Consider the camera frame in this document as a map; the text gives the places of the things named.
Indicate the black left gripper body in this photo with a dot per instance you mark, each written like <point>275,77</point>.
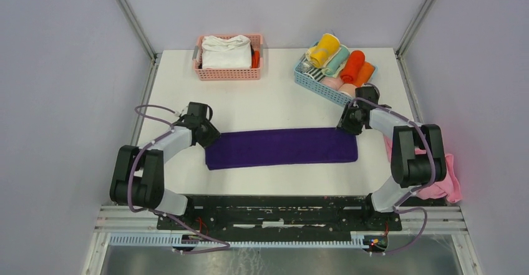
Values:
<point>209,133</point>

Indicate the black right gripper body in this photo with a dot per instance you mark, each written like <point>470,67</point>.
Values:
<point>349,120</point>

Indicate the yellow towel with grey pattern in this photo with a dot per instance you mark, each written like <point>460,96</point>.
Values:
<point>324,50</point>

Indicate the purple cloth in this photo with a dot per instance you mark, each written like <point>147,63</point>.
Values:
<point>291,146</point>

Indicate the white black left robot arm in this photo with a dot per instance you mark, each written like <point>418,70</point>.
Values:
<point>138,179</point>

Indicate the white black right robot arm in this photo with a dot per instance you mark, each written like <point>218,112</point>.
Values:
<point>417,153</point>

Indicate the pink rolled towel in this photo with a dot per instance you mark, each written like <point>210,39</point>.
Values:
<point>332,82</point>

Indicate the red-orange rolled towel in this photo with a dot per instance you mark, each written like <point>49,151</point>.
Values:
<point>350,72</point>

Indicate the orange and peach rolled towel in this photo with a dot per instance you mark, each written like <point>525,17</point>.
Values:
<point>363,77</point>

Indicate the teal rolled towel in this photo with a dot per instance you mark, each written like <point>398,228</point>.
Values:
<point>334,64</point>

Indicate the green white striped rolled towel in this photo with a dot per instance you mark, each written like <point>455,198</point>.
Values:
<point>316,74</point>

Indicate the pink perforated plastic basket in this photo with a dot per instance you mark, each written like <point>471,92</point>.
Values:
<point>228,74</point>

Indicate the blue perforated plastic basket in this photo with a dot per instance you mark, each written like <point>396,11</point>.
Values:
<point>320,89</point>

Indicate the folded white towel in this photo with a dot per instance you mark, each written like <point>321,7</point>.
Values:
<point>232,53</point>

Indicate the grey white rolled towel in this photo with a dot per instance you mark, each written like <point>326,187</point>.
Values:
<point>305,67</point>

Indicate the yellow rolled towel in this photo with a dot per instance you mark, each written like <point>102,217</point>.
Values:
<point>309,52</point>

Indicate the orange towel in pink basket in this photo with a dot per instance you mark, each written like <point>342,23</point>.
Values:
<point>255,63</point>

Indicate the crumpled pink cloth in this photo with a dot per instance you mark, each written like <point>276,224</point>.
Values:
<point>449,188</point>

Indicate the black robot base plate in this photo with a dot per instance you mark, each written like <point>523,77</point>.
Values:
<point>286,218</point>

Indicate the white slotted cable duct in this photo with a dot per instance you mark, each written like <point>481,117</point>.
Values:
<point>182,240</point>

